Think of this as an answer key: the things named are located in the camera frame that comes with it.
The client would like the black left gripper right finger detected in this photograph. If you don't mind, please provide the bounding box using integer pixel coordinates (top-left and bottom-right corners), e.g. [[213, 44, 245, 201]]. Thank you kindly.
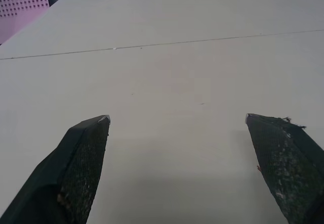
[[245, 113, 324, 224]]

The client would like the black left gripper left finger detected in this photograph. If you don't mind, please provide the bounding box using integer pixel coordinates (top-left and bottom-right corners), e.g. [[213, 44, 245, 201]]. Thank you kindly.
[[0, 115, 111, 224]]

